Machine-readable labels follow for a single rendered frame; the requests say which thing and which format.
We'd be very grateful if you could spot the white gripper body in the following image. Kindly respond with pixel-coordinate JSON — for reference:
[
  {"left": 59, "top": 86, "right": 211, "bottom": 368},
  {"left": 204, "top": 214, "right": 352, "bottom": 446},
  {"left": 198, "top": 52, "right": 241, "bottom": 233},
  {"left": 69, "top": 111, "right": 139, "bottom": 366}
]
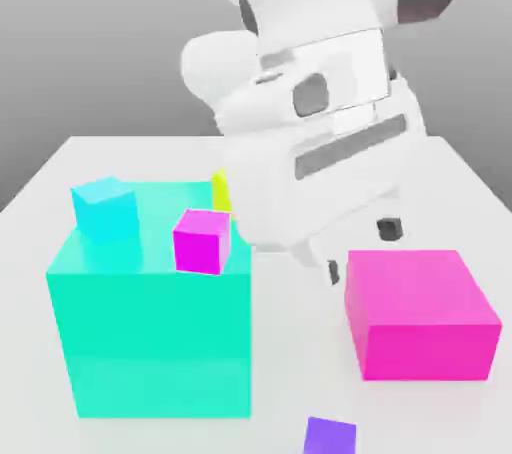
[{"left": 221, "top": 99, "right": 429, "bottom": 254}]

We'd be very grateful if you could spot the large teal box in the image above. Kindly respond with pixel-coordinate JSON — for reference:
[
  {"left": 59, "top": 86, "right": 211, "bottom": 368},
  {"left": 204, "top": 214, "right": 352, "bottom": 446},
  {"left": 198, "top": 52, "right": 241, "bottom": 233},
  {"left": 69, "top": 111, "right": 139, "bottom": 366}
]
[{"left": 45, "top": 180, "right": 253, "bottom": 420}]

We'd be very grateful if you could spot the small magenta cube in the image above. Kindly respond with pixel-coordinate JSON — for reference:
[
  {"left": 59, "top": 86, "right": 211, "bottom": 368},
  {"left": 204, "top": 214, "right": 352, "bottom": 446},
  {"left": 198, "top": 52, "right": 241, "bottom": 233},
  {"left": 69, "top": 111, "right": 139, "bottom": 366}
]
[{"left": 172, "top": 208, "right": 233, "bottom": 276}]

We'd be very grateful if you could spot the small yellow cube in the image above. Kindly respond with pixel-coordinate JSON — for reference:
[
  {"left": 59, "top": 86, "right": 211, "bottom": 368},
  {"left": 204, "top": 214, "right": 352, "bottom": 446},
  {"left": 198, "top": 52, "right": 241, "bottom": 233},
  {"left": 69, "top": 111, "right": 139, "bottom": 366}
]
[{"left": 211, "top": 168, "right": 234, "bottom": 216}]

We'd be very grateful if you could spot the small purple cube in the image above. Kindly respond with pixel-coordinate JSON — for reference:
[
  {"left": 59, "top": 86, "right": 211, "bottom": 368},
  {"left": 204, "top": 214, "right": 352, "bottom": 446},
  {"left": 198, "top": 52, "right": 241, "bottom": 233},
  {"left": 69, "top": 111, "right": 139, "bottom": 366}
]
[{"left": 302, "top": 416, "right": 358, "bottom": 454}]

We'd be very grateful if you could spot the small cyan cube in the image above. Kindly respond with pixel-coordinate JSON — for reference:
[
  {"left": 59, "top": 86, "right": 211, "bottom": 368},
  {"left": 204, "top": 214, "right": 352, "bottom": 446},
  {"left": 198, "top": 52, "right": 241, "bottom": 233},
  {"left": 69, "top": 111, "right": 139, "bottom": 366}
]
[{"left": 70, "top": 176, "right": 141, "bottom": 246}]

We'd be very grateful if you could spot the large pink box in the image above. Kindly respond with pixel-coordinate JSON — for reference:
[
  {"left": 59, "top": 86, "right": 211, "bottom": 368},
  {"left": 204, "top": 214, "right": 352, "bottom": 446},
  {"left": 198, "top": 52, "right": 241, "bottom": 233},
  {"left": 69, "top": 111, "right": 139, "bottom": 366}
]
[{"left": 344, "top": 248, "right": 504, "bottom": 383}]

